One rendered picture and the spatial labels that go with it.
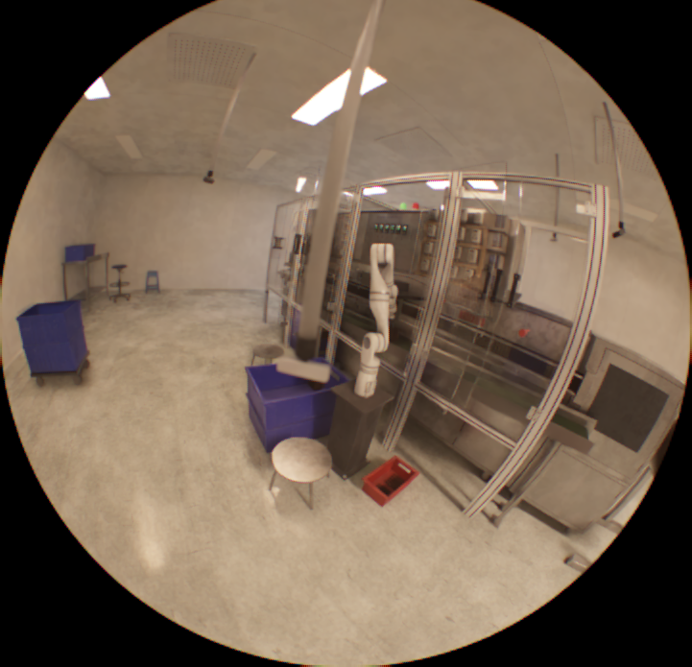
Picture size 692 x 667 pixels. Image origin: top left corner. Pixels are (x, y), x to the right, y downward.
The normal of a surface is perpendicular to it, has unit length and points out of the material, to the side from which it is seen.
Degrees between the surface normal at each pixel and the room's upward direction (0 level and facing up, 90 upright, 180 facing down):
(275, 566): 0
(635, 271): 90
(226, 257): 90
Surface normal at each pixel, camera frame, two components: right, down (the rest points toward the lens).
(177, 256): 0.58, 0.33
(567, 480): -0.80, 0.04
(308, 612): 0.17, -0.95
